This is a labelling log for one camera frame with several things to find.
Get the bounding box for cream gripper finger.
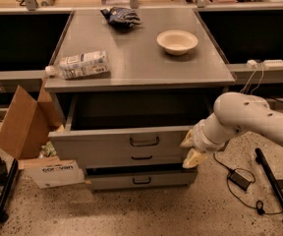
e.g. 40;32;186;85
180;130;194;148
183;148;208;169

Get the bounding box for grey top drawer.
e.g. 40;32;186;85
50;89;211;157

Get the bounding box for grey drawer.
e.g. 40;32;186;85
85;168;198;191
50;89;211;157
77;149;188;168

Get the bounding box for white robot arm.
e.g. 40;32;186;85
180;92;283;169

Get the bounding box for grey bottom drawer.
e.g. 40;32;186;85
85;168;198;191

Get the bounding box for grey drawer cabinet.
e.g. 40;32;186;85
45;8;235;177

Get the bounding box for grey middle drawer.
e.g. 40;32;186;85
77;149;188;168

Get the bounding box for black power adapter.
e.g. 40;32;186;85
228;170;251;191

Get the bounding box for white bowl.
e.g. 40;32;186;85
157;30;198;56

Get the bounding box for white power strip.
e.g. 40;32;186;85
247;60;283;70

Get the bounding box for white milk carton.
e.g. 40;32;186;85
45;50;110;80

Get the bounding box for blue chip bag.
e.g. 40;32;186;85
100;7;142;28

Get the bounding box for brown cardboard box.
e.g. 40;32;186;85
0;80;85;189

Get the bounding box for black left power brick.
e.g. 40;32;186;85
0;160;8;178

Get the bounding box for black right floor rail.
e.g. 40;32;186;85
255;148;283;211

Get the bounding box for black floor rail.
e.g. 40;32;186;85
0;159;18;223
255;148;283;211

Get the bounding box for black left floor rail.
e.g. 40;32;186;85
0;159;18;223

